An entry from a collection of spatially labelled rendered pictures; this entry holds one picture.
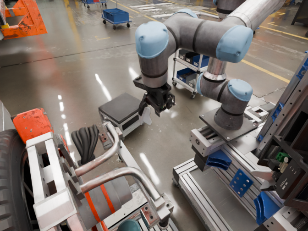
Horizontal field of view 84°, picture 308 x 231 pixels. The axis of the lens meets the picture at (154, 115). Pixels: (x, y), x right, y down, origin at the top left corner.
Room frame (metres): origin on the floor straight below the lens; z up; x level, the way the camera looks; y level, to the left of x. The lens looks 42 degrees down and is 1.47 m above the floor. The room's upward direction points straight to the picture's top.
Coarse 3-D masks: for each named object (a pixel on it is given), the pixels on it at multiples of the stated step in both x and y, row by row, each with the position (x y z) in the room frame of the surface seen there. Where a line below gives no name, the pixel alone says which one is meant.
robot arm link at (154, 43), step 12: (144, 24) 0.42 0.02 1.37; (156, 24) 0.42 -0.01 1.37; (144, 36) 0.38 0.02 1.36; (156, 36) 0.38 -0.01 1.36; (168, 36) 0.41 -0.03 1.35; (144, 48) 0.38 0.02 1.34; (156, 48) 0.37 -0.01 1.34; (168, 48) 0.40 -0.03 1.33; (144, 60) 0.39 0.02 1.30; (156, 60) 0.38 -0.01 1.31; (144, 72) 0.40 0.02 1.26; (156, 72) 0.39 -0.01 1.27
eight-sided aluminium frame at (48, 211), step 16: (32, 144) 0.28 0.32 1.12; (48, 144) 0.28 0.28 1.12; (64, 144) 0.44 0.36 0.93; (32, 160) 0.23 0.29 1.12; (32, 176) 0.19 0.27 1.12; (64, 176) 0.20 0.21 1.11; (80, 176) 0.41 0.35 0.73; (48, 192) 0.17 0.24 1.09; (64, 192) 0.16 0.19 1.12; (48, 208) 0.13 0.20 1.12; (64, 208) 0.13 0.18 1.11; (48, 224) 0.10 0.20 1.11; (80, 224) 0.11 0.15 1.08
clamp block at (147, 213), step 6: (168, 198) 0.22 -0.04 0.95; (168, 204) 0.20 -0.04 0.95; (144, 210) 0.18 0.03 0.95; (150, 210) 0.18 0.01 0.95; (144, 216) 0.17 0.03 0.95; (150, 216) 0.17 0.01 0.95; (156, 216) 0.17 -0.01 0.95; (150, 222) 0.15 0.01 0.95; (156, 222) 0.16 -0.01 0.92; (150, 228) 0.15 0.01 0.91
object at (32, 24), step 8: (24, 0) 3.28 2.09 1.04; (32, 0) 3.34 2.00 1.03; (32, 8) 3.31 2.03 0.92; (24, 16) 3.33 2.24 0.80; (32, 16) 3.29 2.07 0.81; (40, 16) 3.36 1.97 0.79; (24, 24) 3.22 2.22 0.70; (32, 24) 3.28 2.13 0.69; (40, 24) 3.33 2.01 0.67; (8, 32) 3.05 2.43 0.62; (16, 32) 3.11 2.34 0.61; (24, 32) 3.17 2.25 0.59; (32, 32) 3.23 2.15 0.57; (40, 32) 3.30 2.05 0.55
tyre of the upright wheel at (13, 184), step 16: (0, 144) 0.25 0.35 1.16; (16, 144) 0.29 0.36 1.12; (0, 160) 0.20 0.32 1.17; (16, 160) 0.23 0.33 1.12; (48, 160) 0.42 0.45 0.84; (0, 176) 0.16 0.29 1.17; (16, 176) 0.19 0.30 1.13; (0, 192) 0.14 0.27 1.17; (16, 192) 0.15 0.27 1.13; (0, 208) 0.11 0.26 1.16; (16, 208) 0.12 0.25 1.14; (0, 224) 0.09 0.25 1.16; (16, 224) 0.09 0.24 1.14
